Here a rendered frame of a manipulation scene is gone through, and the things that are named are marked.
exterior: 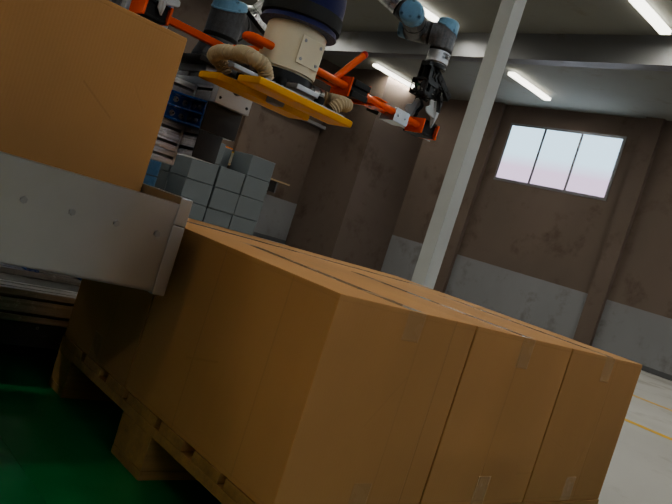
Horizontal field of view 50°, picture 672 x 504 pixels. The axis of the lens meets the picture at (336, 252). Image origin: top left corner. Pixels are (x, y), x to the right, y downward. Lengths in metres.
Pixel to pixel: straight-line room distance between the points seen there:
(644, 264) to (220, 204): 6.89
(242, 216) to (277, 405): 8.18
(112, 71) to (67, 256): 0.42
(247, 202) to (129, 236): 7.97
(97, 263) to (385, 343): 0.58
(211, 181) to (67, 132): 7.52
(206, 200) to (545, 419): 7.56
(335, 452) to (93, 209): 0.64
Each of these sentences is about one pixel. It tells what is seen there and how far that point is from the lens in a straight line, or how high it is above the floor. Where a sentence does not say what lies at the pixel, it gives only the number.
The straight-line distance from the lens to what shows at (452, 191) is 5.04.
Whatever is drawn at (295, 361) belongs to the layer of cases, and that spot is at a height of 0.40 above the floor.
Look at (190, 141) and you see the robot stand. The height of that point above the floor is 0.77.
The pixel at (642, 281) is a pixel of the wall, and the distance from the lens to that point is 12.47.
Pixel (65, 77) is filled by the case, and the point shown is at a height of 0.77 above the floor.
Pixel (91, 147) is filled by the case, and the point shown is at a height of 0.65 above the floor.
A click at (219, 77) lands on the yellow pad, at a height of 0.93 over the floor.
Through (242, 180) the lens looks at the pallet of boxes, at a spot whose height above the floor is 0.88.
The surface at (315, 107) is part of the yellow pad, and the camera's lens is 1.94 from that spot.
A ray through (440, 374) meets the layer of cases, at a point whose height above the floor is 0.43.
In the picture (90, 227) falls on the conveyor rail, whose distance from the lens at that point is 1.45.
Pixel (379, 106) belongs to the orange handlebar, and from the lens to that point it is 2.26.
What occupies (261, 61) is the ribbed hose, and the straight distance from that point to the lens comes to 1.86.
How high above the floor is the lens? 0.64
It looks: 2 degrees down
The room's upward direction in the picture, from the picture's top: 18 degrees clockwise
